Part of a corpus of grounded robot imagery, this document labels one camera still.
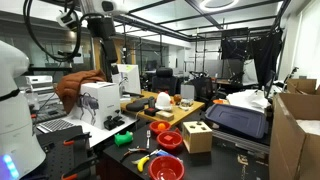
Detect yellow banana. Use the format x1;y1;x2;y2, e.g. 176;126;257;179
136;155;151;173

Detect black controller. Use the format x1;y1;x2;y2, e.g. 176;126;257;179
103;114;126;131

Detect white lab device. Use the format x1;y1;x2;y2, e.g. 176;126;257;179
25;75;54;94

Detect black orange handled pliers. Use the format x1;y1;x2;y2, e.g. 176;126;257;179
120;147;151;163

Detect blue white tube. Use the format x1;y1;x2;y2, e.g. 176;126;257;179
154;149;183;163

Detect white plush toy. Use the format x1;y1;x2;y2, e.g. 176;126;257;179
154;90;174;112

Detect black box red label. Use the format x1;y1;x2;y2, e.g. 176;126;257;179
143;106;160;117

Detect white paper pile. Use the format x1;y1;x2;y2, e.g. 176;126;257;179
226;89;271;113

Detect black mesh chair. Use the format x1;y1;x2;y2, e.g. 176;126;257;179
191;76;216;101

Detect clear glass jar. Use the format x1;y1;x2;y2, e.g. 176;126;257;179
178;98;194;111

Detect ring ceiling light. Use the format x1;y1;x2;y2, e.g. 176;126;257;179
198;0;240;13

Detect large cardboard box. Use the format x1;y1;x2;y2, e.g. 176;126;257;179
268;92;320;180

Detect brown puffer jacket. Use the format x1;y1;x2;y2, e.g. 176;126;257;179
54;69;108;114

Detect dark blue bin lid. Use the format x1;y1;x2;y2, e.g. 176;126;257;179
204;103;269;139

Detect white backed monitor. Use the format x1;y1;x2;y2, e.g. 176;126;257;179
111;63;142;98

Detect white table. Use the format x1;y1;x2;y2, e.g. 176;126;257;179
34;111;138;148

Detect black orange tipped clamp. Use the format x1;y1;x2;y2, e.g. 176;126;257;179
60;155;99;180
62;132;93;147

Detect wooden table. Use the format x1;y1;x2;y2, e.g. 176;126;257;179
119;89;206;127

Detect black curtain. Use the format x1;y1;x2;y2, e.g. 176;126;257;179
220;28;284;89

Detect white robot dog box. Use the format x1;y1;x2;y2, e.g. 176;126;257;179
71;81;122;130

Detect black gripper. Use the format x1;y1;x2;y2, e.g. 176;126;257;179
87;15;120;76

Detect large red plastic bowl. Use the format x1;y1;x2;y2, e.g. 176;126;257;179
147;155;186;180

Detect black camera on tripod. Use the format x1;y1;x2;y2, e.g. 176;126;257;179
57;49;83;68

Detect wooden shape sorter box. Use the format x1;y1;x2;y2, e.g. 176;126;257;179
181;120;214;154

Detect silver keyboard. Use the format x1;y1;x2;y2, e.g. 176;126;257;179
37;118;76;134

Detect black office chair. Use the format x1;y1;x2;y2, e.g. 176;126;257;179
151;67;179;97

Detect gray box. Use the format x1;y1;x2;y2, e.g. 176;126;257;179
180;83;196;100

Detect small tan cardboard box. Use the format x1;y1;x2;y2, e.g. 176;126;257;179
155;110;175;122

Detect green plastic toy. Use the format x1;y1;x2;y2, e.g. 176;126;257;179
114;130;134;147

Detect black oblong case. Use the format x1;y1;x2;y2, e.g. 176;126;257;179
125;98;151;113

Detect black pegboard stand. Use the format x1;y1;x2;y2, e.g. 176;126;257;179
34;125;99;180

